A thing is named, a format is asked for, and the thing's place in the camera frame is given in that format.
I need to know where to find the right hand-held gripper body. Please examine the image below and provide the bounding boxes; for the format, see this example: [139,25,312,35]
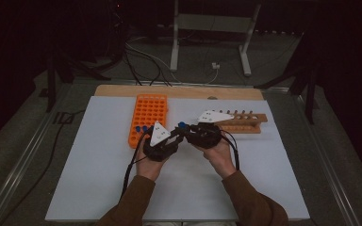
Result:
[186,109,236,150]

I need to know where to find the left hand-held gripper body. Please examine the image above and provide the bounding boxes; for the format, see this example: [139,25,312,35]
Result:
[142,120,181,163]

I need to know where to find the orange plastic tube rack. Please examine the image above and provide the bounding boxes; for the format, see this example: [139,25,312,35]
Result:
[127,93,170,150]

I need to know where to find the wooden tube rack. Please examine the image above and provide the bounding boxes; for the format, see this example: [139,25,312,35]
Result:
[212,109,269,135]

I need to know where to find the person's left hand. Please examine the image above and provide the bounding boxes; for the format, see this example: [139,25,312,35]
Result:
[135,140,172,183]

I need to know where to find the person's right hand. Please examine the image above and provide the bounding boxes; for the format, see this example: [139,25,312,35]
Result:
[197,132,238,181]

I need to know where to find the white table sheet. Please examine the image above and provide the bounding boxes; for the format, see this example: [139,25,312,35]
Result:
[44,95,311,222]

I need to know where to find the white metal stand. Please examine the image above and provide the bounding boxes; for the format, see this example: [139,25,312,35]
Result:
[169,0,262,78]

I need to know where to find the black tripod stand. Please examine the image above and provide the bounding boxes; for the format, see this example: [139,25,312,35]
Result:
[254,31,321,125]
[44,46,112,113]

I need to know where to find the left hand-held gripper black cable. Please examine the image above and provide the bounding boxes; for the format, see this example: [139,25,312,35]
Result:
[120,126,155,202]

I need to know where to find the hand-held gripper black cable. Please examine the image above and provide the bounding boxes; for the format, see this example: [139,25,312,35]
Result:
[220,129,241,172]
[120,126,155,202]

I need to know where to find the right hand-held gripper black cable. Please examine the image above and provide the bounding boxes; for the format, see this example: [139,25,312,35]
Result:
[220,129,241,172]

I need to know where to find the white floor cable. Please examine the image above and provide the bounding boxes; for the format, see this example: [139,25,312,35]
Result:
[125,41,220,86]

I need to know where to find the black floor cables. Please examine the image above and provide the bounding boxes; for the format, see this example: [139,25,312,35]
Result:
[122,46,173,88]

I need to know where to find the long black floor cable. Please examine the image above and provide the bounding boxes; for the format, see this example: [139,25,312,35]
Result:
[0,109,88,226]

